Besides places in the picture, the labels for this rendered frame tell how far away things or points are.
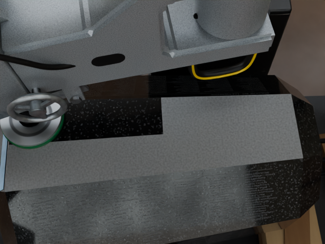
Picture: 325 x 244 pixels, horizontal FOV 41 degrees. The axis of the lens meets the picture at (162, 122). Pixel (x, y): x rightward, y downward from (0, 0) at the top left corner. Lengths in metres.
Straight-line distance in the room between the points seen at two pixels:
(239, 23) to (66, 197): 0.80
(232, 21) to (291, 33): 1.64
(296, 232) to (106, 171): 0.95
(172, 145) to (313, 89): 1.26
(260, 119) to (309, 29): 1.30
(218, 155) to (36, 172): 0.61
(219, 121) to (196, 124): 0.08
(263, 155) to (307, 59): 1.24
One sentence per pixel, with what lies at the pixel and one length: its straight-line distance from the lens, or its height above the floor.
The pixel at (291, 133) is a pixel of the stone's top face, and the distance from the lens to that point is 1.53.
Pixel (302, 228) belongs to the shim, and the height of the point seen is 0.22.
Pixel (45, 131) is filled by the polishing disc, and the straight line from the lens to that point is 1.53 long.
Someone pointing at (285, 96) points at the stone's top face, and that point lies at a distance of 1.58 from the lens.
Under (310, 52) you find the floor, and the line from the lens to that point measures 2.67.
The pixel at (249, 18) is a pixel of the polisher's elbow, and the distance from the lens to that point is 1.09.
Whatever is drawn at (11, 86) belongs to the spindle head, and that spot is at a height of 1.23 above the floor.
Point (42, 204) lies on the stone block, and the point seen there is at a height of 0.76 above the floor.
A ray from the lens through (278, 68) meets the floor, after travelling 2.57.
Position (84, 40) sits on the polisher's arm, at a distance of 1.02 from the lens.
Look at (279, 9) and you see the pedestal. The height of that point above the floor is 0.74.
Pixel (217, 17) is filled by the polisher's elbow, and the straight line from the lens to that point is 1.08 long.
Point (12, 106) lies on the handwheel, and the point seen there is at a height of 1.23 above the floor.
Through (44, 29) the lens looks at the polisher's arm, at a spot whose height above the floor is 1.37.
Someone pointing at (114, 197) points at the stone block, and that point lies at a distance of 1.49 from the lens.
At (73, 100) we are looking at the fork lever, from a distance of 1.27.
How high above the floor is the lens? 2.19
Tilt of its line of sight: 67 degrees down
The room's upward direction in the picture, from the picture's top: 6 degrees counter-clockwise
